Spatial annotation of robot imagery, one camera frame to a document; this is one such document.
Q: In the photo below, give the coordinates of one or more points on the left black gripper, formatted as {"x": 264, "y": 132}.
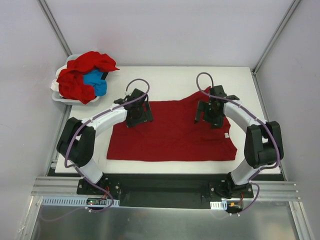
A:
{"x": 140, "y": 119}

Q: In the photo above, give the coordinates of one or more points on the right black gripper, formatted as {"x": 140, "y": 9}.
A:
{"x": 207, "y": 117}

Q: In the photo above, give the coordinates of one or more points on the dark red t shirt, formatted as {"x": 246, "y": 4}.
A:
{"x": 172, "y": 136}

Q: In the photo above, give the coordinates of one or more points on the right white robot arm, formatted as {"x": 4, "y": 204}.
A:
{"x": 263, "y": 147}

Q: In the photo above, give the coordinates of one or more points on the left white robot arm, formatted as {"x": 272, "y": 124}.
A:
{"x": 77, "y": 141}

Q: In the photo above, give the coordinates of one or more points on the blue t shirt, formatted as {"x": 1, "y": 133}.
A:
{"x": 97, "y": 79}

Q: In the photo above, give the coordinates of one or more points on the bright red t shirt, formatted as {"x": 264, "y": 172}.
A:
{"x": 71, "y": 79}

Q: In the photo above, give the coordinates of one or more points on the grey laundry basket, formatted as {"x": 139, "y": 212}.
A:
{"x": 56, "y": 96}

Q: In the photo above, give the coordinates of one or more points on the white t shirt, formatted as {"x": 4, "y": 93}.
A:
{"x": 55, "y": 85}

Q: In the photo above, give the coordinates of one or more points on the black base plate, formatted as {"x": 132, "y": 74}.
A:
{"x": 176, "y": 191}

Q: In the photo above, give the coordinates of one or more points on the right grey cable duct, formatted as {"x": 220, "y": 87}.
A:
{"x": 219, "y": 205}

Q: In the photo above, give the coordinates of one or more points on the grey cable duct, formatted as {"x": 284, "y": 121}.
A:
{"x": 219, "y": 205}
{"x": 79, "y": 202}

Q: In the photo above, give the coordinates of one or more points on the aluminium rail frame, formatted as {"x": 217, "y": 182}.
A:
{"x": 277, "y": 191}

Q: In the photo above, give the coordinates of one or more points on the left grey cable duct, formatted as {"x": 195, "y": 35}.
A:
{"x": 79, "y": 202}

